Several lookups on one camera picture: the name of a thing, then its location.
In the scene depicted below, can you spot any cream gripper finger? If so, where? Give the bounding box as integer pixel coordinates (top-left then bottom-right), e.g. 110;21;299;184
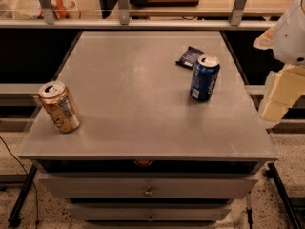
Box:
253;27;275;50

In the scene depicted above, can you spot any blue pepsi can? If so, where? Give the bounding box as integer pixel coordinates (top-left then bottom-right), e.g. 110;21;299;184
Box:
190;54;220;101

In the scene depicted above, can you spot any orange soda can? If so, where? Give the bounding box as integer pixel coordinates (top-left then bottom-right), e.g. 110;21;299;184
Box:
38;81;81;133

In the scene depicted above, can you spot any dark blue snack bag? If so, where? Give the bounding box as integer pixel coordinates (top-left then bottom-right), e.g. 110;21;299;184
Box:
176;46;204;69

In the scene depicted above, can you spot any black right floor stand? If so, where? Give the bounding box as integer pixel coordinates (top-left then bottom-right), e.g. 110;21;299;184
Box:
266;163;305;229

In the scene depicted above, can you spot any black floor stand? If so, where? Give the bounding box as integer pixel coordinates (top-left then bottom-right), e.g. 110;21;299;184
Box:
266;163;305;229
8;165;37;228

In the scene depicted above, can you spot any grey drawer cabinet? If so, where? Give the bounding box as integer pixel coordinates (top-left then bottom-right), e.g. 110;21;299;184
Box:
21;31;276;229

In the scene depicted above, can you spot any upper drawer knob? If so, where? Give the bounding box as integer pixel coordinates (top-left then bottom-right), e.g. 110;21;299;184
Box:
144;186;153;198

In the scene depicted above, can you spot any drawer knob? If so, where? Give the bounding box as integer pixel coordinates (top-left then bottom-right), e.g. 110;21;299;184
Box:
147;213;154;222
144;186;153;198

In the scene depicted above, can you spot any orange white plastic bag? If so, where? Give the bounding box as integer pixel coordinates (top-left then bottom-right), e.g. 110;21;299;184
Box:
36;0;82;19

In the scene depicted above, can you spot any lower drawer knob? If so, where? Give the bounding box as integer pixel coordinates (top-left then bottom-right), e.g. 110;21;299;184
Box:
147;213;154;222

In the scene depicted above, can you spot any black left floor stand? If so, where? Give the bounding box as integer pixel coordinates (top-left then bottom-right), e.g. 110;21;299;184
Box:
8;165;37;228

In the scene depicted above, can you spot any metal shelf rail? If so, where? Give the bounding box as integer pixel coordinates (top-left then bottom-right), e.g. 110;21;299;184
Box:
0;0;286;31

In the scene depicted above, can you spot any black floor cable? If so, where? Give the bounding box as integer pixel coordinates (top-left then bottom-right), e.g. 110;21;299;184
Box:
0;135;40;229

